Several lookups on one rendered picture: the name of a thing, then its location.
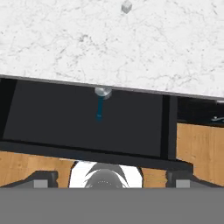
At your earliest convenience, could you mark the small grey cube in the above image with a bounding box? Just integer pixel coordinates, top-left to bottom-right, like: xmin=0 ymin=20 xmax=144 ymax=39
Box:
xmin=121 ymin=0 xmax=133 ymax=15

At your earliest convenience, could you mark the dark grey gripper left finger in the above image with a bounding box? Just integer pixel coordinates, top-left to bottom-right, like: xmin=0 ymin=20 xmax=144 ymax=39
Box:
xmin=1 ymin=170 xmax=60 ymax=189

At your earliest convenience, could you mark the silver measuring cup blue handle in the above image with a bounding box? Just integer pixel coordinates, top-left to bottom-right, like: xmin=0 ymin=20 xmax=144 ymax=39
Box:
xmin=94 ymin=86 xmax=113 ymax=123

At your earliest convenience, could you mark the white and black round thing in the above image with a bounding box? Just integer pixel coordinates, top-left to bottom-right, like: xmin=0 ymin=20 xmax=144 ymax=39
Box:
xmin=67 ymin=160 xmax=144 ymax=189

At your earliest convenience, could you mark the black cupboard front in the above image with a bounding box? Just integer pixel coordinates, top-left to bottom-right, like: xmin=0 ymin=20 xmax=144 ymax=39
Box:
xmin=177 ymin=96 xmax=224 ymax=128

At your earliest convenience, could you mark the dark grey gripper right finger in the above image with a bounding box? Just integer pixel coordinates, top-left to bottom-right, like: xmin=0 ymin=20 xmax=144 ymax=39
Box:
xmin=164 ymin=170 xmax=223 ymax=189

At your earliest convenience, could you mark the silver cupboard handle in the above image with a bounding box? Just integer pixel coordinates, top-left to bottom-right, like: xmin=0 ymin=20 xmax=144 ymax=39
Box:
xmin=211 ymin=115 xmax=224 ymax=123

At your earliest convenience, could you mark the black open drawer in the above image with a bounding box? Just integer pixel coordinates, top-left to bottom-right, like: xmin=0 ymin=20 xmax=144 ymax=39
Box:
xmin=0 ymin=74 xmax=194 ymax=172

